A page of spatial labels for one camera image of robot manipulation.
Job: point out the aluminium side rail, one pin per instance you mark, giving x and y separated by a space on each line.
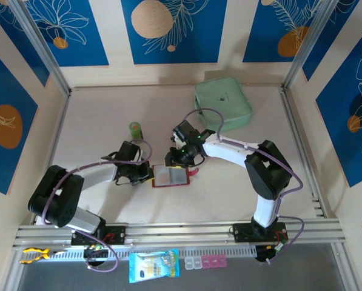
293 121

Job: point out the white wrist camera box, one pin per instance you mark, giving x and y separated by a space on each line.
177 141
142 156

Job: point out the red card holder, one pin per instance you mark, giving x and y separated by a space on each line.
176 177

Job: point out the mint green zip pouch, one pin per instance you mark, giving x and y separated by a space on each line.
223 97

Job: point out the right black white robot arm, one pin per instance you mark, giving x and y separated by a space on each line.
268 172

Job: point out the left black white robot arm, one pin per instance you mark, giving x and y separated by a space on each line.
59 197

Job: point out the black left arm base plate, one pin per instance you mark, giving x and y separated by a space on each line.
117 235

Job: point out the black electronics module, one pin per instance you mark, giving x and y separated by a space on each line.
97 256
264 253

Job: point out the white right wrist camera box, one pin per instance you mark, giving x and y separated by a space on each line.
177 141

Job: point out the clear pill box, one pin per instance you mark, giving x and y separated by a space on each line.
193 263

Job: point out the blue snack packet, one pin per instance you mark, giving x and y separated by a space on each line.
153 266

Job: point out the green cylindrical bottle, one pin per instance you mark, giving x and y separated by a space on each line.
136 130

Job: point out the aluminium frame post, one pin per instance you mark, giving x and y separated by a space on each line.
308 42
41 48

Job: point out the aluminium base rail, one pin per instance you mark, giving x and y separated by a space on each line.
180 233

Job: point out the pink pill box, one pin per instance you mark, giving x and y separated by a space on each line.
214 261

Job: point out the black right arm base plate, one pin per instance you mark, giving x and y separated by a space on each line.
244 232

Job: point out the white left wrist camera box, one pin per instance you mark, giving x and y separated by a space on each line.
142 156

